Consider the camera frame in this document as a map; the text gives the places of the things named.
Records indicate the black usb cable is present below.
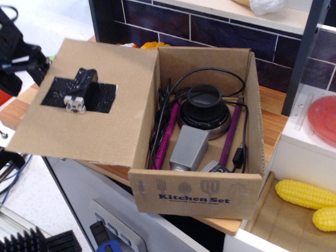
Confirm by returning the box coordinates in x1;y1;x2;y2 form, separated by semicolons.
148;67;249;174

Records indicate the blue black knob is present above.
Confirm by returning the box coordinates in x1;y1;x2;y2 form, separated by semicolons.
90;221;132;252

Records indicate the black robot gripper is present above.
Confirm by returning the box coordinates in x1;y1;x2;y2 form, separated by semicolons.
1;10;50;96

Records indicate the yellow toy corn upper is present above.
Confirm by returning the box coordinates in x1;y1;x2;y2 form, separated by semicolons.
275;180;335;210

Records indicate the black taped handle block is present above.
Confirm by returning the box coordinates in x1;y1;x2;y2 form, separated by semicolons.
41;68;118;114

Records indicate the blue cable on floor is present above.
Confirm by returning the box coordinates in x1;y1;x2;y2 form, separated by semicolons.
0;154;34;205

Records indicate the black 3D mouse puck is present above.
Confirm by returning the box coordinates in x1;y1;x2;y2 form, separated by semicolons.
177;84;231;140

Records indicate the black heatsink bottom left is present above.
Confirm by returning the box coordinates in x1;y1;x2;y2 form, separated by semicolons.
1;228;82;252

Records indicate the yellow toy corn lower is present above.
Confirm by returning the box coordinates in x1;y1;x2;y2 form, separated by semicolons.
312;207;335;232

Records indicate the wooden drawer tray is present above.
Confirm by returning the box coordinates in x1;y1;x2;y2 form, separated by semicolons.
245;172;335;251

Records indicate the salmon sushi toy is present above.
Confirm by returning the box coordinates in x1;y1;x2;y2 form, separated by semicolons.
121;43;138;48

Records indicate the yellow toy corn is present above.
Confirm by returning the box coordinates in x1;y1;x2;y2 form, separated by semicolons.
275;180;335;210
312;207;335;232

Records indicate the dark grey shelf post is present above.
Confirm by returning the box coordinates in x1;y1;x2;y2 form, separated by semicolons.
281;0;330;116

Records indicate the grey metal rectangular block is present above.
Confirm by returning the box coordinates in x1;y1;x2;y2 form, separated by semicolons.
170;125;208;172

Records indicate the orange toy pumpkin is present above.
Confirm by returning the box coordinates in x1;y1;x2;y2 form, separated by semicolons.
140;41;171;50

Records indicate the small dark label box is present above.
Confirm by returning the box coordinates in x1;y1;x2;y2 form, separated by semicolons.
201;161;231;173

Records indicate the red plastic plate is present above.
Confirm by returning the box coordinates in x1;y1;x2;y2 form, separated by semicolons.
308;96;335;144

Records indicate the grey oven control panel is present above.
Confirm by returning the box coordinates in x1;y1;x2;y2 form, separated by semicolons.
89;201;147;251

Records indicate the purple pen right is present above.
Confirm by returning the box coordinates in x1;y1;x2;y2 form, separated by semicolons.
219;96;244;166

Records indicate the magenta pen left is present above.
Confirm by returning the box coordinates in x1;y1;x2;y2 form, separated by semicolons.
151;102;180;170

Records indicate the white toy cauliflower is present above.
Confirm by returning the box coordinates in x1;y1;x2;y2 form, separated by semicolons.
249;0;287;15

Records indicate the red box at left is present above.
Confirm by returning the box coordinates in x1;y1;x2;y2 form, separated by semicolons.
0;89;12;106

